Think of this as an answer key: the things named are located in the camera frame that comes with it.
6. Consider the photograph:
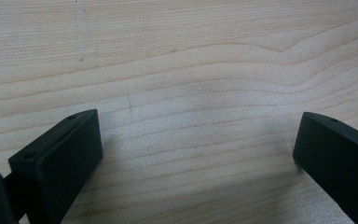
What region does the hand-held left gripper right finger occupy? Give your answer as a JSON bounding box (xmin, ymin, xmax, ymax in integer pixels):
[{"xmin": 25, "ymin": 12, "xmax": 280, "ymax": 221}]
[{"xmin": 292, "ymin": 111, "xmax": 358, "ymax": 224}]

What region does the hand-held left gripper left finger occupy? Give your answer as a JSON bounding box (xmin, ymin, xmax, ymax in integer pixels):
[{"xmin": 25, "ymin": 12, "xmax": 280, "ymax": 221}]
[{"xmin": 4, "ymin": 108, "xmax": 104, "ymax": 224}]

